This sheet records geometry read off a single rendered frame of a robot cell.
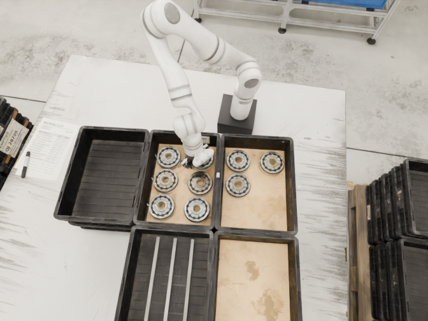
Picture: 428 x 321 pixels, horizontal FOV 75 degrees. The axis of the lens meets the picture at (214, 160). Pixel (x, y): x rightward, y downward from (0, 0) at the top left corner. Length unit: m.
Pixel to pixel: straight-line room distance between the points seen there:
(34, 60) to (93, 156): 1.96
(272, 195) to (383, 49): 2.25
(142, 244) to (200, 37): 0.78
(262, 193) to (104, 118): 0.92
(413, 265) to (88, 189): 1.66
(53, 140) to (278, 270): 1.24
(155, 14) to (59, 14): 2.71
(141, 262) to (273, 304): 0.51
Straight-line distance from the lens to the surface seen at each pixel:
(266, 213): 1.16
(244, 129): 1.36
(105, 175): 1.29
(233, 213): 1.14
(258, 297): 1.12
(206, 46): 0.95
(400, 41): 3.32
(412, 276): 1.86
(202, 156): 1.02
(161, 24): 0.85
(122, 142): 1.33
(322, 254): 1.32
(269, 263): 1.13
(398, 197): 1.79
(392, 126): 2.66
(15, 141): 2.20
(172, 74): 0.87
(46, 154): 1.61
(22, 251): 1.51
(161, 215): 1.13
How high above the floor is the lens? 1.94
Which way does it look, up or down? 66 degrees down
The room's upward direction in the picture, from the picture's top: 2 degrees counter-clockwise
